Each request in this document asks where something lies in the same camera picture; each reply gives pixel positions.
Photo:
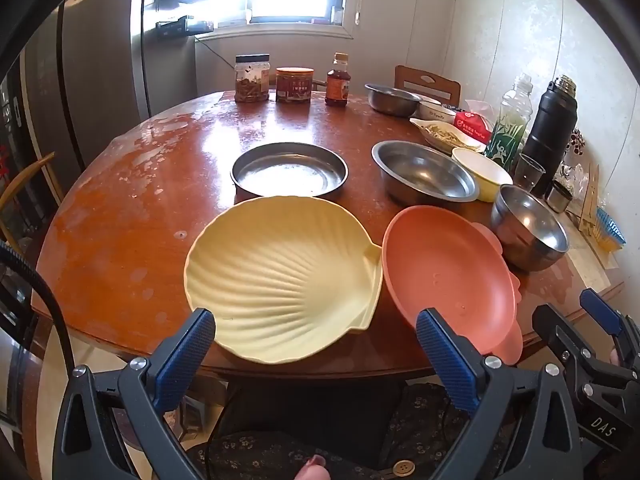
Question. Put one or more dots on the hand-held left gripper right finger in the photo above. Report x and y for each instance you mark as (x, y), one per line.
(445, 360)

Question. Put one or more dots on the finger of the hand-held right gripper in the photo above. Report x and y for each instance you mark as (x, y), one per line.
(602, 312)
(555, 332)

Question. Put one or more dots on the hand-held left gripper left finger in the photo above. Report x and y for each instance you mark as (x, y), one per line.
(186, 355)

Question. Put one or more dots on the pink plastic plate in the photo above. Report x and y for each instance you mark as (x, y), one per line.
(450, 270)

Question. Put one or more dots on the small deep steel bowl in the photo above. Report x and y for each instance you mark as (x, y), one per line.
(530, 230)

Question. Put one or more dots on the yellow shell-shaped plate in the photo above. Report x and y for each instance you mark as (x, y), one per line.
(280, 280)

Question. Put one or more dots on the wide steel bowl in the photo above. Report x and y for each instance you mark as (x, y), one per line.
(425, 170)

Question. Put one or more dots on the shallow round steel plate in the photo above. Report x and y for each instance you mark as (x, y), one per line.
(290, 175)

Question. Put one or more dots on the person's right hand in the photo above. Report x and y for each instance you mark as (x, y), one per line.
(614, 356)

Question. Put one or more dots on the person's left hand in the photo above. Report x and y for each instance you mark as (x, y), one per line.
(312, 469)

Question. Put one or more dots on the sheet of paper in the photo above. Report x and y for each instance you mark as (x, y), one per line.
(595, 270)

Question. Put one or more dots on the stack of blue paper liners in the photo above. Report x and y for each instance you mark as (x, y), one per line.
(611, 230)

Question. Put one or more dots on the wooden clip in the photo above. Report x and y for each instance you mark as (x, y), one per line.
(591, 200)

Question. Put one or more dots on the dark floral garment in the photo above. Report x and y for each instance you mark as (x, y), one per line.
(260, 447)

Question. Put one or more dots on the small steel thermos cup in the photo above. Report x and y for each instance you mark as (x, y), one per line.
(560, 197)

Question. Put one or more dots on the clear bag of snacks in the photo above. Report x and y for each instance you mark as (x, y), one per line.
(577, 160)

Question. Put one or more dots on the clear plastic cup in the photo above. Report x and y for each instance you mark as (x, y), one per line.
(527, 172)

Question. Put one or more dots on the black thermos flask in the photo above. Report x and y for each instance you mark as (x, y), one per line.
(550, 135)

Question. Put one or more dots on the clear bottle with green label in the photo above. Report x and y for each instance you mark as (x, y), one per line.
(507, 135)

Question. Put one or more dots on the red tissue packet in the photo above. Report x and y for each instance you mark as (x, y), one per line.
(472, 127)

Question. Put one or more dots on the white oval dish with food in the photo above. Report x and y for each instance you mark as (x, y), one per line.
(445, 137)

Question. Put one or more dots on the wooden chair with brown seat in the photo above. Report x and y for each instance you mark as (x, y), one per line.
(30, 170)

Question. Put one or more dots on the white ceramic bowl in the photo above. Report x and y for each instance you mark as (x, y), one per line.
(437, 110)

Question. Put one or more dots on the glass door with red print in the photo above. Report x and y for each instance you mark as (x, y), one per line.
(20, 150)

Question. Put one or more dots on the wooden chair with metal plate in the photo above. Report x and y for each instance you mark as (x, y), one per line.
(440, 85)

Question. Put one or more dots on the clear jar with black lid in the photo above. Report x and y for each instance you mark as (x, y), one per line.
(252, 80)

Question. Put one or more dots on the red-label jar with orange lid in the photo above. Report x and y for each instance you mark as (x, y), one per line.
(294, 85)

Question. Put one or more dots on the brown sauce bottle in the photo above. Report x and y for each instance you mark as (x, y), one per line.
(337, 85)

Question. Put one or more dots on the grey refrigerator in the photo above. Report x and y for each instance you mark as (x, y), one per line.
(100, 60)

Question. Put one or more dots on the small clear jar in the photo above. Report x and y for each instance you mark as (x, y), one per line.
(337, 15)

